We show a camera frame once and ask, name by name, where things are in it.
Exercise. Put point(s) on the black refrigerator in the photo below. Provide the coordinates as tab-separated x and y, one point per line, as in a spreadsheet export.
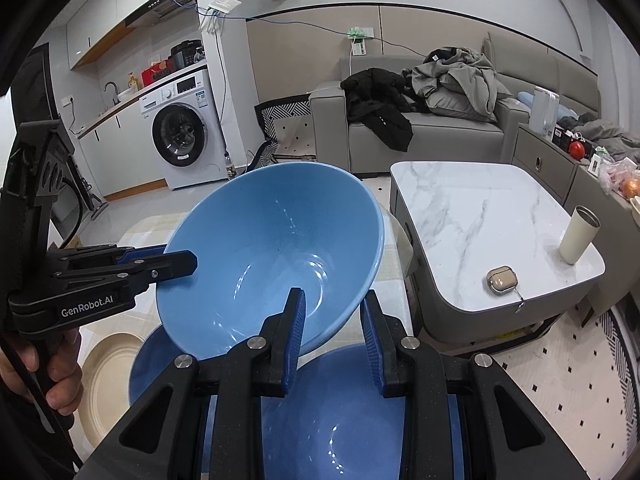
32	97

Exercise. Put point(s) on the black rice cooker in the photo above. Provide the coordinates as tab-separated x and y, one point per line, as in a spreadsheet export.
187	53

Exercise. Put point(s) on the white kitchen counter cabinet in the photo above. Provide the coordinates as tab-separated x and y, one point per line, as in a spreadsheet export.
118	146

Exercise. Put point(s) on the wall power strip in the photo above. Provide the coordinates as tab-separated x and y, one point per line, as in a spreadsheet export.
358	36

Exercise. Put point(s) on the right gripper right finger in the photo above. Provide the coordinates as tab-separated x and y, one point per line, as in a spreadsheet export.
382	333

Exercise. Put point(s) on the cream tumbler cup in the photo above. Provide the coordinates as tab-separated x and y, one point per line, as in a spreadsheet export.
580	232

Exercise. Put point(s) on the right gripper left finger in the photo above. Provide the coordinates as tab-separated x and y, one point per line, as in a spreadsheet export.
283	333

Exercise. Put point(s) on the white washing machine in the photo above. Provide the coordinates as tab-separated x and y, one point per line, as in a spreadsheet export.
185	131

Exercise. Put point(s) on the marble coffee table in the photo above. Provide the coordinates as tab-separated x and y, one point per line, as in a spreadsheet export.
466	218

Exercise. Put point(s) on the left hand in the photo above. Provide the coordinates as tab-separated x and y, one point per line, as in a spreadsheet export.
63	369

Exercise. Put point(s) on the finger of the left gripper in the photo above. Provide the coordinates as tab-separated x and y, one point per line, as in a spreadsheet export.
152	265

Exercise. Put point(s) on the light blue bowl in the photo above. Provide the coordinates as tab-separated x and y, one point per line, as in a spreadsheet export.
300	224

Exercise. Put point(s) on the grey sofa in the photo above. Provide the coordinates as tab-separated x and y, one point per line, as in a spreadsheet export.
521	64

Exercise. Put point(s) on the upper kitchen cabinet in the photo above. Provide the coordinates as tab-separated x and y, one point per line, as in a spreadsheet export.
100	24

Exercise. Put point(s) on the red box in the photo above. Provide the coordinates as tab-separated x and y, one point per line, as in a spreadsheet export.
157	71

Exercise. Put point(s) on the grey coat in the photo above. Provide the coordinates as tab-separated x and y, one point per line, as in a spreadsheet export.
457	82

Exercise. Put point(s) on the red apple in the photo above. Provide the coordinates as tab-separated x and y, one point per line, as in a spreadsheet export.
577	150

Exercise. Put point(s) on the kitchen faucet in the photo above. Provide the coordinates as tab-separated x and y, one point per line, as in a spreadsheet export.
110	85

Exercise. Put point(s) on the black jacket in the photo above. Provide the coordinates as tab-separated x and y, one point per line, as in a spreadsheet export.
377	99

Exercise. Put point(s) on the beige earbuds case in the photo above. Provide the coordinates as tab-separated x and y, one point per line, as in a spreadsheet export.
501	280

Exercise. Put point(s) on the grey side cabinet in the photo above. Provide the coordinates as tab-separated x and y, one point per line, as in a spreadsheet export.
571	183

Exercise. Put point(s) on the grey blanket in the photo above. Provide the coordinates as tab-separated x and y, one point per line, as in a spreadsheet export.
619	142

